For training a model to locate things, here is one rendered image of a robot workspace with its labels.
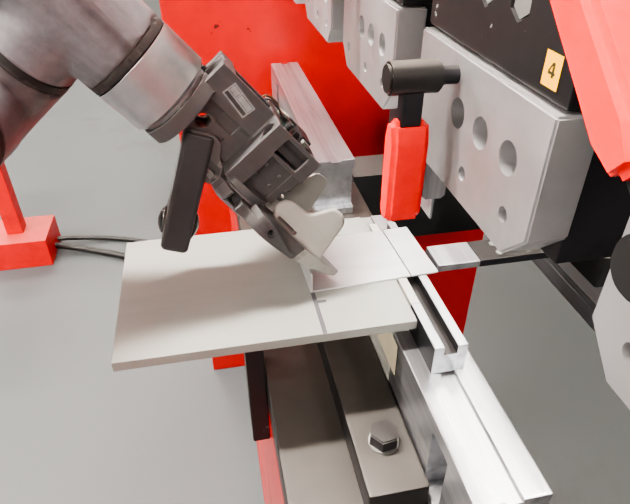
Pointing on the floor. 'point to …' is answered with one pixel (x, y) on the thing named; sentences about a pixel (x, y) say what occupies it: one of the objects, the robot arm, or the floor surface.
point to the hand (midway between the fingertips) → (314, 252)
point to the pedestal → (16, 232)
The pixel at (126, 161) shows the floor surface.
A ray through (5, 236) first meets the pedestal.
